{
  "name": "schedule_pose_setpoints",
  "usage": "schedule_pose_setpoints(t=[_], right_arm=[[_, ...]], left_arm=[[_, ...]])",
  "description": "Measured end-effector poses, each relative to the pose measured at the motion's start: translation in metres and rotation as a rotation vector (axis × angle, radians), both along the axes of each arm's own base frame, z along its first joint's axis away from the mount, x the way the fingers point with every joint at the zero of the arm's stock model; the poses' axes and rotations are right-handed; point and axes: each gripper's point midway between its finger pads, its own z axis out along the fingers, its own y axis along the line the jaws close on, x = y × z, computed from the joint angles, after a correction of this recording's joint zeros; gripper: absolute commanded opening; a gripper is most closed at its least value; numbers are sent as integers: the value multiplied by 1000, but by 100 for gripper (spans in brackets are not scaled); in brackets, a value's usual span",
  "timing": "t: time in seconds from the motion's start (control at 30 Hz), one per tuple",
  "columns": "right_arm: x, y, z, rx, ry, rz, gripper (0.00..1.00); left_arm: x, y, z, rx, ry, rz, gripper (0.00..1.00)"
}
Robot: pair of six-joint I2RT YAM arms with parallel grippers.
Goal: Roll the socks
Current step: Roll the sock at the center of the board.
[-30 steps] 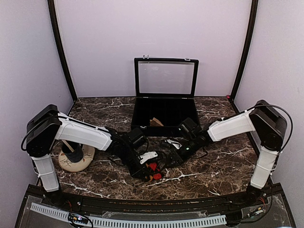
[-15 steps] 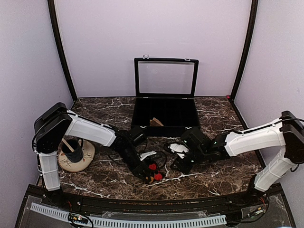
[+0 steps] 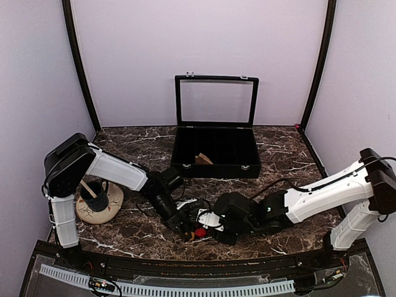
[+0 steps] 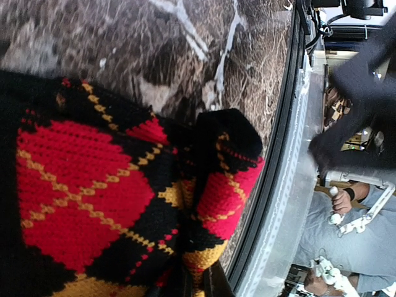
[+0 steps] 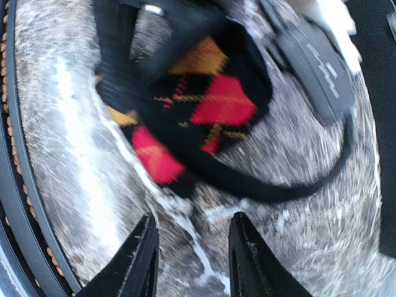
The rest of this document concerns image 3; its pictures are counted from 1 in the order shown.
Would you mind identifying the black glass-lid display case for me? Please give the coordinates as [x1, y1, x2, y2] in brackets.
[171, 72, 261, 179]

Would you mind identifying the wooden stir stick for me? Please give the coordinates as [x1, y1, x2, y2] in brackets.
[80, 179, 97, 199]

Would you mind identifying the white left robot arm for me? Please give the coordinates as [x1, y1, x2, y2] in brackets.
[41, 133, 191, 270]

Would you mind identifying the dark blue mug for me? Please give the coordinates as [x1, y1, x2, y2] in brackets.
[80, 181, 109, 212]

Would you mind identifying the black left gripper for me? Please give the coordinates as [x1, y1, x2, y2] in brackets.
[147, 192, 192, 239]

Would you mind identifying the tan brown sock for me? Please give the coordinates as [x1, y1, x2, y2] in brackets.
[195, 153, 213, 165]

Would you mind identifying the left black frame post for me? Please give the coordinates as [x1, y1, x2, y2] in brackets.
[62, 0, 101, 132]

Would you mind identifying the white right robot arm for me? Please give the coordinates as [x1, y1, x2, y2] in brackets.
[209, 148, 395, 269]

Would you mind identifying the cream branch-pattern plate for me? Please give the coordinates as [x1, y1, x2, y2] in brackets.
[75, 181, 124, 225]

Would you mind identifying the black frame post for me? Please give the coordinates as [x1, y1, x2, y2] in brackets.
[299, 0, 337, 133]
[62, 0, 101, 132]

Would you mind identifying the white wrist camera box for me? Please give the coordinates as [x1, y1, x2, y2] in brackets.
[197, 210, 224, 231]

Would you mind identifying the red orange argyle sock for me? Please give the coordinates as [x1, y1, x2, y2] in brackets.
[189, 227, 207, 241]

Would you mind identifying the white slotted cable duct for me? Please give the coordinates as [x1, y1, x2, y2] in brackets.
[39, 264, 296, 296]

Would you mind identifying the right black frame post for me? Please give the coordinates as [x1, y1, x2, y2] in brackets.
[299, 0, 337, 133]

